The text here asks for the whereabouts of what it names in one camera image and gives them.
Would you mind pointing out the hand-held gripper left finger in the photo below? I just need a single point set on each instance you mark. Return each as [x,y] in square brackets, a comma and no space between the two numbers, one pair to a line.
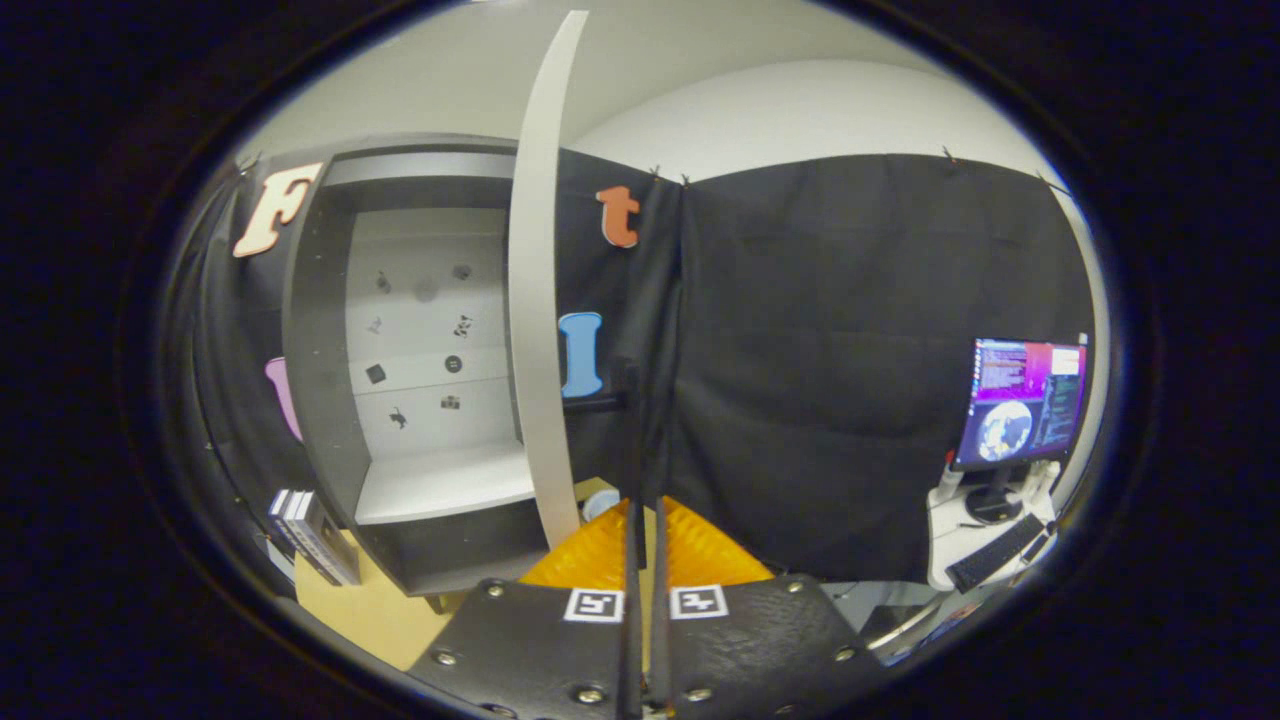
[632,660]

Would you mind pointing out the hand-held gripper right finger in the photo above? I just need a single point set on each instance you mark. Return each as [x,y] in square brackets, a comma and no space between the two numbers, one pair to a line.
[658,660]

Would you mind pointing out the white cabinet door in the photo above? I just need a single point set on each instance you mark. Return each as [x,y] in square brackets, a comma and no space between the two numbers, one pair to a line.
[540,300]

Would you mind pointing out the pale round object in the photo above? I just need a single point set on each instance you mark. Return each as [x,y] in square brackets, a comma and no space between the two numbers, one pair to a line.
[600,503]

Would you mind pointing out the white desk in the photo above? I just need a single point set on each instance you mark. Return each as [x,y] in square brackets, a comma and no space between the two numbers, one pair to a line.
[940,540]

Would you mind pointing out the upright book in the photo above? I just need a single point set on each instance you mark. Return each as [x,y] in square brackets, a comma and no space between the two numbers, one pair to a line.
[280,515]
[300,530]
[330,545]

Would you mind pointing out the black backdrop cloth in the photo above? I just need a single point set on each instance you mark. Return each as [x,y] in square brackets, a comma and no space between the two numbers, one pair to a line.
[820,380]

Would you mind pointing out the black keyboard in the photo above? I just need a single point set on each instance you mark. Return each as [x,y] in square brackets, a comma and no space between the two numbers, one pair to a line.
[995,555]

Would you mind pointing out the grey cabinet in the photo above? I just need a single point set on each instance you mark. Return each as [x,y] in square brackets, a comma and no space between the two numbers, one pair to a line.
[330,400]

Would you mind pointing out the computer monitor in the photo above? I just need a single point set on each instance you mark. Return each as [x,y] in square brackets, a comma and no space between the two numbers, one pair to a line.
[1020,400]

